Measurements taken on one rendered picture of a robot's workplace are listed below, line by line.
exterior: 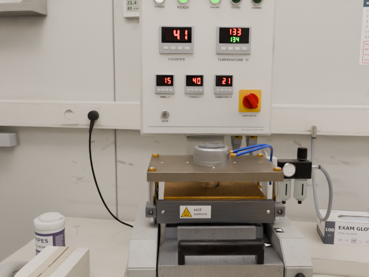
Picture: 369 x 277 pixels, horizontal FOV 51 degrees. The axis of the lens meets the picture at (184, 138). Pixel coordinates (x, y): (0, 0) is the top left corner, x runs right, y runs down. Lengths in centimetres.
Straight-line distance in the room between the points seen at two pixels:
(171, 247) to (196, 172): 15
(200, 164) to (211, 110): 19
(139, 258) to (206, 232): 14
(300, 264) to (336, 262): 47
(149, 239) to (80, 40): 98
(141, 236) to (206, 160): 20
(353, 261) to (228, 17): 74
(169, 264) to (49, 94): 104
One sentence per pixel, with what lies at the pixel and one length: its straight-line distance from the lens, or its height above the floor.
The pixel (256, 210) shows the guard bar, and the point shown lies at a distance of 78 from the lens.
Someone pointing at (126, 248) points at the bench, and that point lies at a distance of 131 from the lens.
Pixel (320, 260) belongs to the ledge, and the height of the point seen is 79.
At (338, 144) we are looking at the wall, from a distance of 143.
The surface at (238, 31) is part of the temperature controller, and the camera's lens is 96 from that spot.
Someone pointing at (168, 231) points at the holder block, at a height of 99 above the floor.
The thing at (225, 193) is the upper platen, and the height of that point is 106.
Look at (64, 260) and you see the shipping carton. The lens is 106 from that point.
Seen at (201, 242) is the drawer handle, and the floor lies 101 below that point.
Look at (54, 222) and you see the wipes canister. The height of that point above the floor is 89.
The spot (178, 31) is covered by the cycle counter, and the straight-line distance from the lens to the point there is 95.
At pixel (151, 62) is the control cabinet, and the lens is 95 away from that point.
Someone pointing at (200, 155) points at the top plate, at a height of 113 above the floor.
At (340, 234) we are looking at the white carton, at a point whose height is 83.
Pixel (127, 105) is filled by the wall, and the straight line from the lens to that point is 141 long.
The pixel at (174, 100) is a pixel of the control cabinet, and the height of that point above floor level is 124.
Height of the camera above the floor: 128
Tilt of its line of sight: 8 degrees down
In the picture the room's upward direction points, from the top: straight up
